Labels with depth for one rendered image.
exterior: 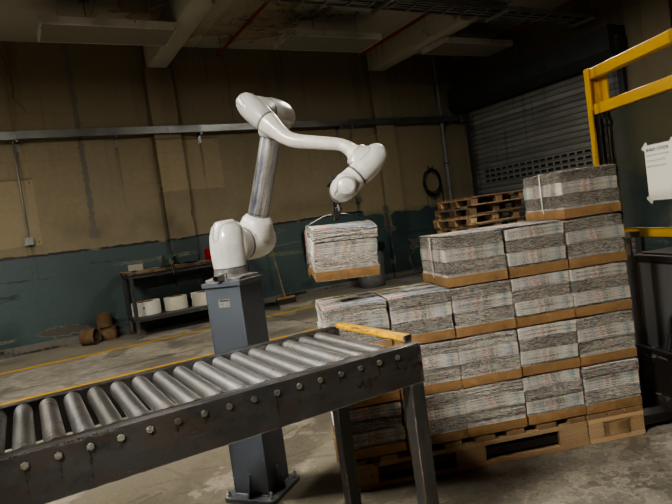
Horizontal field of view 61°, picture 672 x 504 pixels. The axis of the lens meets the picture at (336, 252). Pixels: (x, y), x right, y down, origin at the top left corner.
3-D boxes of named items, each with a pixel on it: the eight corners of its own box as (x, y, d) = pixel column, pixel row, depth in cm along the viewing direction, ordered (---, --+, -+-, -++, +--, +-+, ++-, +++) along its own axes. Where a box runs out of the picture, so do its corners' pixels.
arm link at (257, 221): (226, 255, 273) (253, 250, 292) (252, 265, 266) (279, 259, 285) (251, 93, 255) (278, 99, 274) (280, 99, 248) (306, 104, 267)
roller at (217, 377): (207, 373, 191) (204, 358, 190) (258, 402, 150) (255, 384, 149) (192, 376, 188) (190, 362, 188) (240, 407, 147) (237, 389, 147)
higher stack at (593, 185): (547, 418, 302) (519, 178, 296) (599, 408, 306) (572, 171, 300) (590, 445, 264) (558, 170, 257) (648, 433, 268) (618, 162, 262)
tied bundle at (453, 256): (422, 282, 290) (417, 237, 289) (476, 273, 294) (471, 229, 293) (448, 289, 252) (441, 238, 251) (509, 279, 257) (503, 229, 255)
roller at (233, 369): (225, 368, 194) (223, 354, 194) (280, 396, 153) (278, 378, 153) (211, 372, 191) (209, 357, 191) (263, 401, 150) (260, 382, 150)
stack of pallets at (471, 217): (492, 268, 1007) (483, 195, 1000) (537, 267, 928) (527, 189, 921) (438, 281, 934) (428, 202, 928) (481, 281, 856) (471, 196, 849)
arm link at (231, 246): (205, 270, 256) (198, 222, 255) (231, 265, 272) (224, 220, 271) (233, 268, 248) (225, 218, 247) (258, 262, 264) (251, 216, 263)
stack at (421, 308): (335, 460, 287) (312, 298, 282) (549, 418, 302) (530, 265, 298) (347, 495, 248) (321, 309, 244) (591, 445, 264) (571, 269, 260)
